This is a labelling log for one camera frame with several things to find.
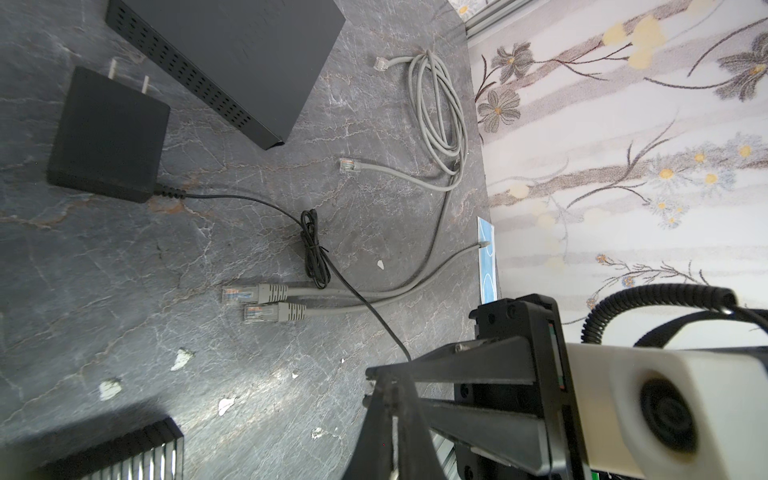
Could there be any blue face mask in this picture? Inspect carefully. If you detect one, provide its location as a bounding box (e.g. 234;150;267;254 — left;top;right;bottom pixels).
477;218;499;304

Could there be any black ribbed network switch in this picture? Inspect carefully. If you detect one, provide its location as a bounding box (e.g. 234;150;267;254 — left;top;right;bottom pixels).
35;417;185;480

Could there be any dark grey flat switch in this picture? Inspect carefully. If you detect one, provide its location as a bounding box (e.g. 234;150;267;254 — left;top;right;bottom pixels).
106;0;346;150

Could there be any coiled grey ethernet cable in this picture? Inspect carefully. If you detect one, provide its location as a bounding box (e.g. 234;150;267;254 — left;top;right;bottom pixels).
339;49;469;193

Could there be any black power adapter with cable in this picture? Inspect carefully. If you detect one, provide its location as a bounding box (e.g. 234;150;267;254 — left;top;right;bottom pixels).
46;66;412;360

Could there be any grey ethernet cable upper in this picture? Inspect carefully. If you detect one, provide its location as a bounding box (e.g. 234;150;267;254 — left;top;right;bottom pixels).
221;188;454;306

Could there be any grey ethernet cable lower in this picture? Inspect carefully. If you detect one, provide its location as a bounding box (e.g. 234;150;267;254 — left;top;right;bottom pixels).
242;241;490;325

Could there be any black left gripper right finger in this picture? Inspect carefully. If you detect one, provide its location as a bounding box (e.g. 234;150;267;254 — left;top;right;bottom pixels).
366;338;540;473

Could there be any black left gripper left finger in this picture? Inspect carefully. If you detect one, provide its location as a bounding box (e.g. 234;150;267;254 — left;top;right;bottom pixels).
342;374;446;480

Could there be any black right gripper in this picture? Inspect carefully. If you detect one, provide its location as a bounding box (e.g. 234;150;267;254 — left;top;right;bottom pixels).
454;294;591;479

